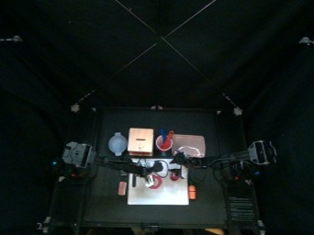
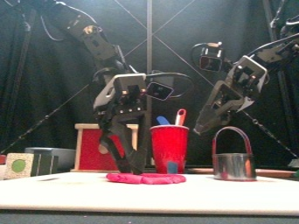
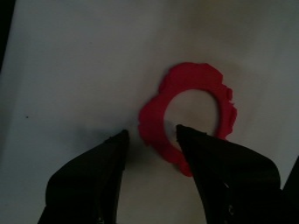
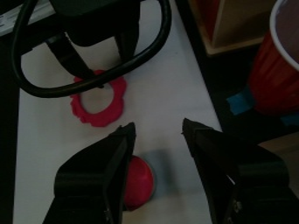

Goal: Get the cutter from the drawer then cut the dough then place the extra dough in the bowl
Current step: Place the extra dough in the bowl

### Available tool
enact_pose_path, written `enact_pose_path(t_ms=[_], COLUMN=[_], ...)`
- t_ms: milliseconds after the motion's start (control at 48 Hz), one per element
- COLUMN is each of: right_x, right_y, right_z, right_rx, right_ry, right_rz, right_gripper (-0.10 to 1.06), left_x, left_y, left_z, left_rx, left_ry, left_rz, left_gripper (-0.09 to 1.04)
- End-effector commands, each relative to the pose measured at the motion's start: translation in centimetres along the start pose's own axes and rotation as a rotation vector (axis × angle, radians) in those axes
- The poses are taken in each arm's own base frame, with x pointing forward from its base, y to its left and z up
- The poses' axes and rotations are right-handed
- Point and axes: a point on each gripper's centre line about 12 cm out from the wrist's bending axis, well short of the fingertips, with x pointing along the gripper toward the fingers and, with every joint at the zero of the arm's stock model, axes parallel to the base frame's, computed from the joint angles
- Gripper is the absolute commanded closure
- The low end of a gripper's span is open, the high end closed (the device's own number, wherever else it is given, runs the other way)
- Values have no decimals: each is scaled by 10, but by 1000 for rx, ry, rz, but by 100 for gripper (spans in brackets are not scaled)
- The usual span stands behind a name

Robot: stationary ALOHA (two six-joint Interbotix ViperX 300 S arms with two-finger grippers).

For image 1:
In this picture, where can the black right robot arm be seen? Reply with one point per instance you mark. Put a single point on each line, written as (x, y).
(229, 159)

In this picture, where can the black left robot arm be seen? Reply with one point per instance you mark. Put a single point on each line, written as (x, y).
(110, 162)

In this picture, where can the wooden box with drawer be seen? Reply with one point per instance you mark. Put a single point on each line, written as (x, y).
(141, 141)

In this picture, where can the pale blue plastic bowl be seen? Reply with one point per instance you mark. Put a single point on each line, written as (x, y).
(118, 143)

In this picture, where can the small red round piece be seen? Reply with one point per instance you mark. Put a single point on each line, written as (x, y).
(175, 176)

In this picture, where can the white cutting board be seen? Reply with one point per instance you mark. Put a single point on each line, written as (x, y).
(163, 195)

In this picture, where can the clear plastic container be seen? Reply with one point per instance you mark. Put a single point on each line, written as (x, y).
(190, 143)

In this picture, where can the red and white block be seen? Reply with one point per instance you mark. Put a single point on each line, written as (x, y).
(122, 188)

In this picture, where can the ribbed plastic utensil cup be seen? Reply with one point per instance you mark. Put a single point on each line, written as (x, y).
(162, 146)

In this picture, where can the red plastic utensil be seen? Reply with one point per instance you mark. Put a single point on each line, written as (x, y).
(169, 137)

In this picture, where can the blue plastic utensil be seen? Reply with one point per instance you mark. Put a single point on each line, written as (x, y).
(163, 134)

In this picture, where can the white text label sticker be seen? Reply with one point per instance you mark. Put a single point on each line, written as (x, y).
(241, 210)

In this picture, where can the metal frame clamp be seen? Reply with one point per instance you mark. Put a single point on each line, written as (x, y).
(15, 39)
(305, 40)
(75, 107)
(237, 110)

